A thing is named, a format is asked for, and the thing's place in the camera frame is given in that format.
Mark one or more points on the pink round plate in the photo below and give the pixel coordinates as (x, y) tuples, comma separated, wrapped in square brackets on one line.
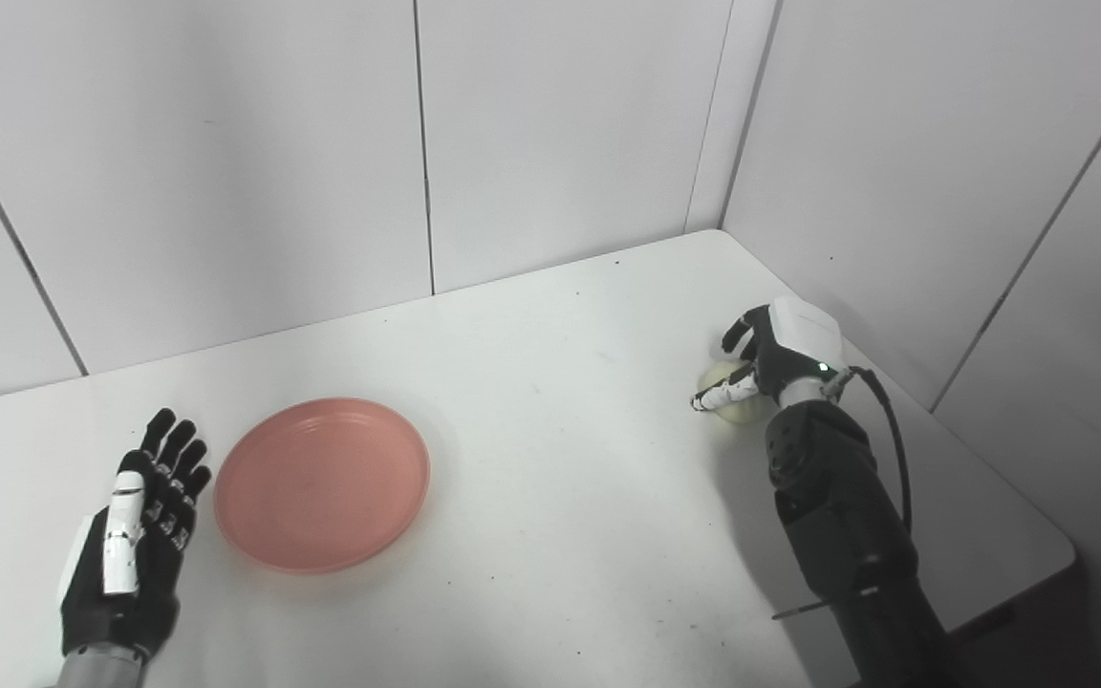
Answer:
[(322, 484)]

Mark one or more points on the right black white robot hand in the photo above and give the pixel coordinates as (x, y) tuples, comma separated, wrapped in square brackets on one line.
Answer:
[(785, 354)]

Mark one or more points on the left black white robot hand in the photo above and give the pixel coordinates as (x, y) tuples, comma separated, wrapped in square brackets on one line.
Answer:
[(135, 545)]

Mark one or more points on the cream steamed bun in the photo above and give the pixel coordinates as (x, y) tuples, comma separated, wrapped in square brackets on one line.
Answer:
[(730, 399)]

